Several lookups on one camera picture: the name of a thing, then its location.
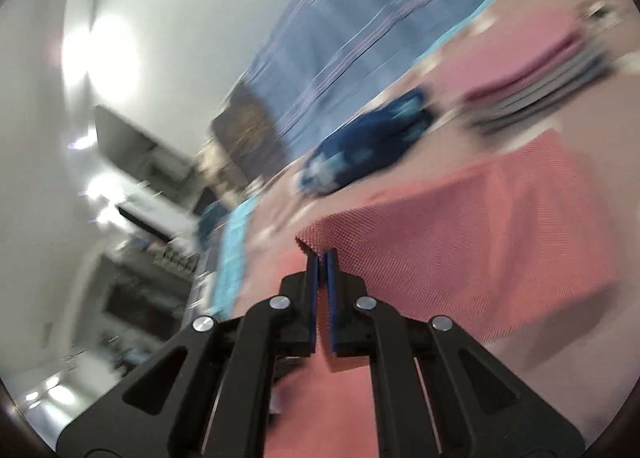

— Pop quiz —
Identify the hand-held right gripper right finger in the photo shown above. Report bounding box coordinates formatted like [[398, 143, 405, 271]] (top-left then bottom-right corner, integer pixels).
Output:
[[325, 248, 586, 458]]

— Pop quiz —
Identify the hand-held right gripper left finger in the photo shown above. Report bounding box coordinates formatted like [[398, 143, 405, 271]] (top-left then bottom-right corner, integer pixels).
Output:
[[55, 252, 320, 458]]

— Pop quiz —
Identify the coral knit garment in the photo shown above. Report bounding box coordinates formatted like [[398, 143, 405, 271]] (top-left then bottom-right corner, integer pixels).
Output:
[[265, 128, 623, 458]]

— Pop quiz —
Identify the light teal blanket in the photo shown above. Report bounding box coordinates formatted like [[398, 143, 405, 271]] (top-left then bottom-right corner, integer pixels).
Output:
[[205, 198, 256, 319]]

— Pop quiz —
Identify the navy star-print cloth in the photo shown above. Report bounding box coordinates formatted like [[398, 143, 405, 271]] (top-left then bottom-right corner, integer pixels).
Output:
[[292, 88, 436, 196]]

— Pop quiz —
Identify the tree-print pillow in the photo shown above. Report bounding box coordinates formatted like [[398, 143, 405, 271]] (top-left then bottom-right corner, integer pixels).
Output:
[[210, 81, 291, 189]]

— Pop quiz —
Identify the black television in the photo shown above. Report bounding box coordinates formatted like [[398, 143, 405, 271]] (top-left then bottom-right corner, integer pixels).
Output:
[[116, 204, 172, 242]]

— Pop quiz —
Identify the blue plaid quilt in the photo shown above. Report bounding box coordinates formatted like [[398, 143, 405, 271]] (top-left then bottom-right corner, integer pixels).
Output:
[[240, 0, 546, 179]]

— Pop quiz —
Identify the mauve polka-dot bedsheet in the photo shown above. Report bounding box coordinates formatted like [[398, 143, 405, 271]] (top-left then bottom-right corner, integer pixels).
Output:
[[230, 0, 640, 444]]

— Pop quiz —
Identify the pink folded cloth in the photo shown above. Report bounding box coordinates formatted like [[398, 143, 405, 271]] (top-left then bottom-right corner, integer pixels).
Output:
[[440, 6, 586, 102]]

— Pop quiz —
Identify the grey folded cloth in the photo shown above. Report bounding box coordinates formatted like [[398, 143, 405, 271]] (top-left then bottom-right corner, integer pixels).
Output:
[[462, 38, 610, 112]]

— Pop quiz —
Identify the arched wall niche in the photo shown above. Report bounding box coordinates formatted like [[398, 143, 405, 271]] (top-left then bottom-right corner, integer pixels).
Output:
[[94, 105, 196, 179]]

